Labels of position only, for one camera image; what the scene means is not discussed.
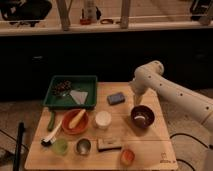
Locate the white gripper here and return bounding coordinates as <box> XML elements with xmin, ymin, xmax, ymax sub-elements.
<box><xmin>129</xmin><ymin>79</ymin><xmax>147</xmax><ymax>106</ymax></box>

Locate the blue sponge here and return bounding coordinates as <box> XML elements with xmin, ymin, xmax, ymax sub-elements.
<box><xmin>107</xmin><ymin>92</ymin><xmax>125</xmax><ymax>105</ymax></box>

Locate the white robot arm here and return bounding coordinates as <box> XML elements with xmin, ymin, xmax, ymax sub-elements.
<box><xmin>129</xmin><ymin>60</ymin><xmax>213</xmax><ymax>133</ymax></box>

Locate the white cylindrical cup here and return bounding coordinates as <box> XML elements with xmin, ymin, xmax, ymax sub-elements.
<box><xmin>95</xmin><ymin>111</ymin><xmax>112</xmax><ymax>130</ymax></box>

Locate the small orange cup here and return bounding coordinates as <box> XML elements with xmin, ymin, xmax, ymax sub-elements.
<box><xmin>120</xmin><ymin>149</ymin><xmax>135</xmax><ymax>166</ymax></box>

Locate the metal cup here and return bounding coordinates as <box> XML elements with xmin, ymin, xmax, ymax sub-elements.
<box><xmin>76</xmin><ymin>138</ymin><xmax>91</xmax><ymax>155</ymax></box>

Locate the green translucent cup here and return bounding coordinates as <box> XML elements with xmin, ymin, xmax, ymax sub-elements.
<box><xmin>52</xmin><ymin>138</ymin><xmax>68</xmax><ymax>155</ymax></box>

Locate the dark brown bowl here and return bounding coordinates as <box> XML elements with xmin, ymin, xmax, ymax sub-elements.
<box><xmin>131</xmin><ymin>105</ymin><xmax>155</xmax><ymax>129</ymax></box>

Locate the green plastic tray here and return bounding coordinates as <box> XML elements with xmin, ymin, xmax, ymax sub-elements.
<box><xmin>43</xmin><ymin>75</ymin><xmax>97</xmax><ymax>109</ymax></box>

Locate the wooden block eraser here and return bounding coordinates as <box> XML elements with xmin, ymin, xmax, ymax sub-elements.
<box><xmin>97</xmin><ymin>138</ymin><xmax>122</xmax><ymax>152</ymax></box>

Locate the grey folded cloth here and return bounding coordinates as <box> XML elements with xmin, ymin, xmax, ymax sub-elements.
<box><xmin>70</xmin><ymin>90</ymin><xmax>88</xmax><ymax>105</ymax></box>

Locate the orange plastic bowl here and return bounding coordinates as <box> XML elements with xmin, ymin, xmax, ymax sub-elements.
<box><xmin>62</xmin><ymin>109</ymin><xmax>89</xmax><ymax>135</ymax></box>

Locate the yellow corn cob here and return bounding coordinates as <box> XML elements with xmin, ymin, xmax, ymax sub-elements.
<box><xmin>69</xmin><ymin>109</ymin><xmax>86</xmax><ymax>129</ymax></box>

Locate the dark grape bunch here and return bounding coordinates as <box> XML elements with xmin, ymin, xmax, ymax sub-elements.
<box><xmin>52</xmin><ymin>81</ymin><xmax>71</xmax><ymax>96</ymax></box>

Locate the green cucumber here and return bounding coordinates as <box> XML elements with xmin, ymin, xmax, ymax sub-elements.
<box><xmin>47</xmin><ymin>111</ymin><xmax>56</xmax><ymax>132</ymax></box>

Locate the white bottle on shelf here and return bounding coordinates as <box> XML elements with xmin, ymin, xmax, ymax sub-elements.
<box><xmin>84</xmin><ymin>0</ymin><xmax>97</xmax><ymax>23</ymax></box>

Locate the white dish brush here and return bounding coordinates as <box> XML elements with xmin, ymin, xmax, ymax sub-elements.
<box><xmin>41</xmin><ymin>122</ymin><xmax>62</xmax><ymax>147</ymax></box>

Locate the black pole stand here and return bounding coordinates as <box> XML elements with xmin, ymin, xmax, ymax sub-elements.
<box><xmin>13</xmin><ymin>122</ymin><xmax>25</xmax><ymax>171</ymax></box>

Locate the black bag on shelf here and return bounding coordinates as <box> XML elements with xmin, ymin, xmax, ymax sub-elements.
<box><xmin>0</xmin><ymin>0</ymin><xmax>52</xmax><ymax>27</ymax></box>

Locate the black floor cable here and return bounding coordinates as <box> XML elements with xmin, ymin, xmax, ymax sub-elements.
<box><xmin>169</xmin><ymin>132</ymin><xmax>213</xmax><ymax>171</ymax></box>

